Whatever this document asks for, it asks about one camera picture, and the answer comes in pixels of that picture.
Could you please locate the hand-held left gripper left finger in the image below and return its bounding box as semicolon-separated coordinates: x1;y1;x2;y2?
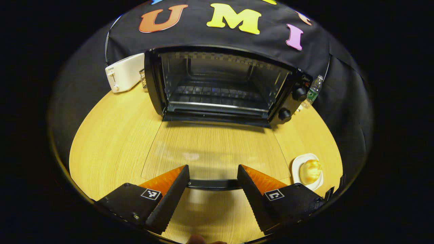
96;165;191;235

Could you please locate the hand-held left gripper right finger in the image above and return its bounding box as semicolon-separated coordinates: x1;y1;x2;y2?
237;164;327;233

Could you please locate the golden bread bun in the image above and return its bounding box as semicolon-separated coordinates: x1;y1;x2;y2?
300;159;322;185

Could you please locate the black electric oven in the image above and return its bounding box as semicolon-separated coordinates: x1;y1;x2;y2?
141;46;313;191

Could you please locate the white square plate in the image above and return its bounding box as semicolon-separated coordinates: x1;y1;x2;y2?
292;153;324;192

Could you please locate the clear plastic water bottle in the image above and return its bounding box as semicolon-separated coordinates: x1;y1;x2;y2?
301;75;324;109

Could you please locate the white toaster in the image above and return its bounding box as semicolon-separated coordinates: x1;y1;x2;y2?
105;53;145;94

